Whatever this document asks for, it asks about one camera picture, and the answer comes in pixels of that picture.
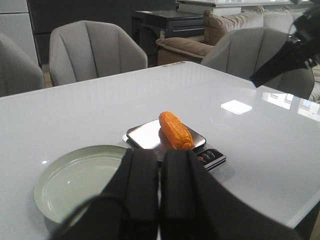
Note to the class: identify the grey armchair left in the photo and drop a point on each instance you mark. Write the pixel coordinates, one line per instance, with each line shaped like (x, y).
(18, 72)

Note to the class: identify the black silver kitchen scale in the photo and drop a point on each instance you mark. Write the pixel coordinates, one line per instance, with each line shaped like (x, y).
(150, 136)

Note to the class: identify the grey armchair far right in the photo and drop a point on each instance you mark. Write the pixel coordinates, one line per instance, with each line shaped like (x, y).
(243, 51)

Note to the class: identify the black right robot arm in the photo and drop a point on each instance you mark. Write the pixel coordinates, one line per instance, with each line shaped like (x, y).
(301, 50)

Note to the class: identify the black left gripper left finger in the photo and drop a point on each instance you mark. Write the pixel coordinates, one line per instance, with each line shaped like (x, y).
(126, 209)

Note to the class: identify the grey armchair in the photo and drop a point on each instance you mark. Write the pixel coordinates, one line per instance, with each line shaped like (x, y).
(243, 51)
(85, 50)
(18, 72)

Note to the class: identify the light green plate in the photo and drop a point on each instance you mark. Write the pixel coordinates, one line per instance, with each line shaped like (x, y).
(74, 178)

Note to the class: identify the beige sofa cushion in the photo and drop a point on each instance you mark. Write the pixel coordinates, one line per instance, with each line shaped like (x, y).
(194, 49)

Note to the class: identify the orange corn cob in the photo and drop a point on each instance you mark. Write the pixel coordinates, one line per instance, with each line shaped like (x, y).
(175, 131)

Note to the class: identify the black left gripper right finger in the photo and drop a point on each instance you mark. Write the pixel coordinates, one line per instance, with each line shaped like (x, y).
(195, 206)

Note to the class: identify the black appliance box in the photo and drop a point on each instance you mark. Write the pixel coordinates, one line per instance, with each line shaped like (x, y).
(148, 26)

